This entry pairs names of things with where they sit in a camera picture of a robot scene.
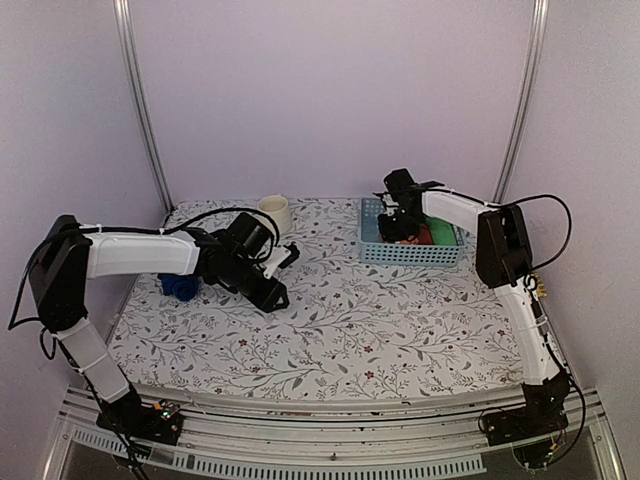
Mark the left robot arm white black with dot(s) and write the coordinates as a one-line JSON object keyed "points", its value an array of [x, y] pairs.
{"points": [[242, 258]]}

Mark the right aluminium frame post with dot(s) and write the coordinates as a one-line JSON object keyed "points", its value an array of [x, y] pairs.
{"points": [[533, 56]]}

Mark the aluminium frame post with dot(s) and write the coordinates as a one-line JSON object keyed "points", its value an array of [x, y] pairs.
{"points": [[533, 56], [124, 25]]}

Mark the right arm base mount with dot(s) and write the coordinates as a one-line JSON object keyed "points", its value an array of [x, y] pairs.
{"points": [[539, 416]]}

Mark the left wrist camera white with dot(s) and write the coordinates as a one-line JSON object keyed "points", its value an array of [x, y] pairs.
{"points": [[281, 257]]}

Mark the light blue plastic basket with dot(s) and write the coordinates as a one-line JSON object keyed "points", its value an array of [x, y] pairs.
{"points": [[372, 250]]}

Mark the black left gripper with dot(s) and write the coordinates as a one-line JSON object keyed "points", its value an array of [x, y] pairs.
{"points": [[267, 299]]}

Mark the left aluminium frame post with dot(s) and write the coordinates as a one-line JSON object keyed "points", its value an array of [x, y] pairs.
{"points": [[124, 25]]}

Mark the yellow bamboo tray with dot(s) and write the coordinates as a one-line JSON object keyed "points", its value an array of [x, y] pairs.
{"points": [[535, 285]]}

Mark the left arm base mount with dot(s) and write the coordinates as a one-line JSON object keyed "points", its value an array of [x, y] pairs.
{"points": [[161, 422]]}

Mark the front aluminium rail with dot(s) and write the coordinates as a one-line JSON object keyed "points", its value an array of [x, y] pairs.
{"points": [[432, 438]]}

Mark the green rolled towel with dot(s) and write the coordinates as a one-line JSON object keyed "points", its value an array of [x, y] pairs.
{"points": [[442, 233]]}

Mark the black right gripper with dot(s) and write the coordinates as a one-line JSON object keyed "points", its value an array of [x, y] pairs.
{"points": [[389, 234]]}

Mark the blue towel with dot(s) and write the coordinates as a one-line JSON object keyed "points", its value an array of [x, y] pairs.
{"points": [[181, 287]]}

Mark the cream ceramic cup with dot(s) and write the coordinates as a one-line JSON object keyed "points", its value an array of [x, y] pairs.
{"points": [[277, 207]]}

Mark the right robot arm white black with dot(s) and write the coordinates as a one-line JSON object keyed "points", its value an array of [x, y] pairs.
{"points": [[504, 263]]}

